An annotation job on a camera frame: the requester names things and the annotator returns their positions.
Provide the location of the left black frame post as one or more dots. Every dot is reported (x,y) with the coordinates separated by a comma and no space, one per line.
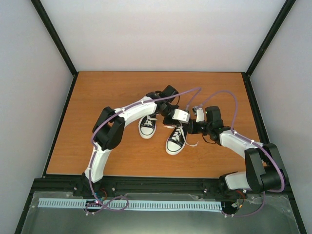
(38,6)

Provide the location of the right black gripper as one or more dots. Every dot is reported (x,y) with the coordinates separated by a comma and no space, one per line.
(192,130)

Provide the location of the black sneaker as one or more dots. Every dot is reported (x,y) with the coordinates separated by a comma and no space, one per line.
(173,148)
(146,133)

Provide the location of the white shoelace of sneaker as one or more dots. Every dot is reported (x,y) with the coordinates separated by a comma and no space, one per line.
(148,122)
(178,136)

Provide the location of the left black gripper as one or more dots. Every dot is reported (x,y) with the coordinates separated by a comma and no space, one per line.
(172,123)

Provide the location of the right black frame post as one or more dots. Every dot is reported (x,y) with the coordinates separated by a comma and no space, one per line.
(281,16)

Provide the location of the white slotted cable duct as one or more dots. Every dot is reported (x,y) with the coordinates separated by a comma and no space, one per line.
(132,205)

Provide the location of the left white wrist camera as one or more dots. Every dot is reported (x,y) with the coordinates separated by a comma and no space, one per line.
(181,116)

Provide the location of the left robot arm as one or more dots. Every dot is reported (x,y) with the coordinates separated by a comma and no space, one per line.
(109,128)

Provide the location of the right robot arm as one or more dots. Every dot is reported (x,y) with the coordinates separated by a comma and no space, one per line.
(264,169)

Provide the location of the black frame post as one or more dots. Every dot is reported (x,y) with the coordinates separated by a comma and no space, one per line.
(38,6)
(281,16)

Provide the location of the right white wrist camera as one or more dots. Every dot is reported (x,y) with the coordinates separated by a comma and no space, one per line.
(199,113)

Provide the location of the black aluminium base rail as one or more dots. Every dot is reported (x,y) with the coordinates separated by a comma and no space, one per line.
(113,186)

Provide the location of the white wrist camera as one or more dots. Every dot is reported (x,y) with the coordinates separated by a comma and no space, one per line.
(199,113)
(181,116)

